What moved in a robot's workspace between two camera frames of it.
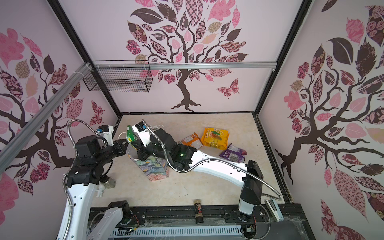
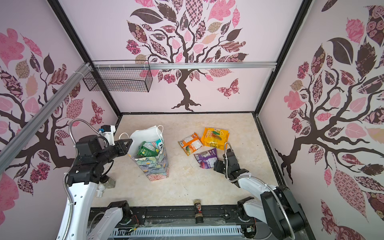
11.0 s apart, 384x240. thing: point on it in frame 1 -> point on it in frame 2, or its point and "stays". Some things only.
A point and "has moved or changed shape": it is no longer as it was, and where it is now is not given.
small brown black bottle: [199, 218] stays
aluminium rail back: [188, 65] stays
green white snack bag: [130, 135] has moved or changed shape
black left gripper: [121, 148] stays
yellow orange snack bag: [215, 138] stays
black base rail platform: [280, 221] stays
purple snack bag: [234, 153] has moved or changed shape
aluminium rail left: [9, 151] stays
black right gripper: [144, 150] -> [218, 165]
